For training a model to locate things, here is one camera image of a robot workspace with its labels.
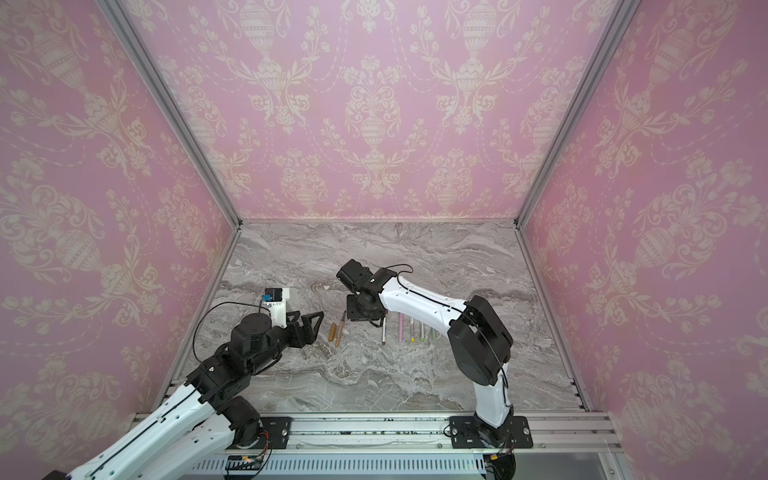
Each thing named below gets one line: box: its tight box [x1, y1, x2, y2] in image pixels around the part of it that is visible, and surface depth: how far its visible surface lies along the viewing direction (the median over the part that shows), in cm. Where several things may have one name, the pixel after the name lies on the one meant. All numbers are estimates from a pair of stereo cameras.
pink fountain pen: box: [398, 312, 405, 343], surface depth 94 cm
